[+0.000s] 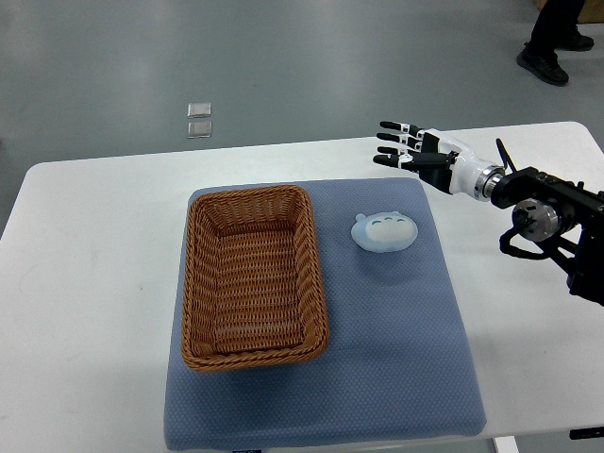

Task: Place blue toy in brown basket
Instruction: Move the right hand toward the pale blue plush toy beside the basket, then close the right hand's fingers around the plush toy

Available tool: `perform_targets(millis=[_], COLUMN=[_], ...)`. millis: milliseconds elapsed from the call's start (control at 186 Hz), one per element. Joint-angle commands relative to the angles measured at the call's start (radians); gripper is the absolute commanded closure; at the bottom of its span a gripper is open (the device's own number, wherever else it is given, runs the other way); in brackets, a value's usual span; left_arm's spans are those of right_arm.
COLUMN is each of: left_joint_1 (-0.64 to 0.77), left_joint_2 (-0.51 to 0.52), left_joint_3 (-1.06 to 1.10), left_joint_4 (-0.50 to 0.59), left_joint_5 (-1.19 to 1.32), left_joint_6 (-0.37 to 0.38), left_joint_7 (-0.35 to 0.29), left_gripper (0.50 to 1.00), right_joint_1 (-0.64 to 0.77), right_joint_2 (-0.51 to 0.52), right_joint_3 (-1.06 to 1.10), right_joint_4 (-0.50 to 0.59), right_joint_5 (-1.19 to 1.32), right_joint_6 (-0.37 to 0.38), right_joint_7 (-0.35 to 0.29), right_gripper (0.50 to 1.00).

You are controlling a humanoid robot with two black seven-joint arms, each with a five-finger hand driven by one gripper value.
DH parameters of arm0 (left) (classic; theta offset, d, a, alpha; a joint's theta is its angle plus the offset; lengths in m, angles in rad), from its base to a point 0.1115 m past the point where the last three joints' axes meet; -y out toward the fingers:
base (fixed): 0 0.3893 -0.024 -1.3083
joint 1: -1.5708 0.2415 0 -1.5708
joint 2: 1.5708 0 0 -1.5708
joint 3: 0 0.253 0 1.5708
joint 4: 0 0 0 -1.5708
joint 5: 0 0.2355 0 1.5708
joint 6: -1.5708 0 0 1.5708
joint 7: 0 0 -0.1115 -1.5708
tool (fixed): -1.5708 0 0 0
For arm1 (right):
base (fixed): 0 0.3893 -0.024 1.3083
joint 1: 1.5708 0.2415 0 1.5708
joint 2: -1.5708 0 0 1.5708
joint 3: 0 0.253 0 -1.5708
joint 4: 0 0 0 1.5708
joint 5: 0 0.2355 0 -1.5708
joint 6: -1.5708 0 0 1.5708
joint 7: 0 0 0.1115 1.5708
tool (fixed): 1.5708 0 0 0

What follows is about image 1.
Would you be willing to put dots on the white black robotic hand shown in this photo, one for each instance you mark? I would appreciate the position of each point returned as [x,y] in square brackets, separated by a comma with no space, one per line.
[439,159]

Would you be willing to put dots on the blue plush toy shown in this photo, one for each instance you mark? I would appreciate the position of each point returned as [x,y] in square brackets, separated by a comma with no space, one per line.
[384,232]

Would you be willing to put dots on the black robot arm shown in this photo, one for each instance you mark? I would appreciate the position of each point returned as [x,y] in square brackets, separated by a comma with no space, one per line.
[553,219]

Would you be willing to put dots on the brown wicker basket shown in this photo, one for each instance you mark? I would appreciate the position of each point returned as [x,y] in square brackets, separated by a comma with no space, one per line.
[253,291]

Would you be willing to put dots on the person's black legs and shoes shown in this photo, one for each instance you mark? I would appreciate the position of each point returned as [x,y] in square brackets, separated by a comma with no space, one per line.
[556,28]

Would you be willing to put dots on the blue quilted mat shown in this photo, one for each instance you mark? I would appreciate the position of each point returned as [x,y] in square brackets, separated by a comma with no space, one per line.
[398,365]

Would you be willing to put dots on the upper metal floor plate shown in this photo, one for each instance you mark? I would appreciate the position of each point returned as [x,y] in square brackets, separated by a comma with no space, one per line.
[199,110]

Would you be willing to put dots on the white table leg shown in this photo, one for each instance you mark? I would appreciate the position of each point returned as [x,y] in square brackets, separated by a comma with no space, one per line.
[506,444]

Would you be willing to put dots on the black table control panel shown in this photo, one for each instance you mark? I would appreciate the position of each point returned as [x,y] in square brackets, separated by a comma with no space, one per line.
[586,433]

